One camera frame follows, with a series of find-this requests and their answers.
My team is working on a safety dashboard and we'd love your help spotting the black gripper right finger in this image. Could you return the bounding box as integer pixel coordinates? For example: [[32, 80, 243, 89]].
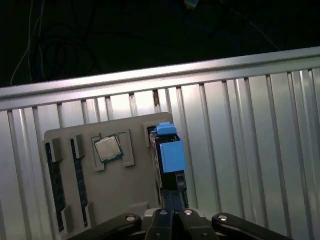
[[174, 189, 294, 240]]

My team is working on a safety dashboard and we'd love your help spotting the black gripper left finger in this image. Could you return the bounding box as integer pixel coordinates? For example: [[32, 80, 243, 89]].
[[66, 189, 176, 240]]

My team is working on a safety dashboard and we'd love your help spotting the hard disk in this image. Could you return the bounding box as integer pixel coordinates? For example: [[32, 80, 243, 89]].
[[149, 121, 189, 201]]

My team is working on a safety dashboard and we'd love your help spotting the grey parts rack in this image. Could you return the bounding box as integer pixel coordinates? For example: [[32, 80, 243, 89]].
[[43, 111, 176, 237]]

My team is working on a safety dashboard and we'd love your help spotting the RAM stick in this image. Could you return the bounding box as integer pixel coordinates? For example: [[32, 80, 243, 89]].
[[45, 141, 66, 233], [70, 138, 89, 228]]

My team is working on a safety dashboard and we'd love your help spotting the silver CPU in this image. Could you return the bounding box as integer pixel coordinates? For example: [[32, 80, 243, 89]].
[[94, 136, 125, 163]]

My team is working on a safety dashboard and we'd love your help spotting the thin white cable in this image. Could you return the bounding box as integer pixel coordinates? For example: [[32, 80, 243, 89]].
[[9, 0, 46, 86]]

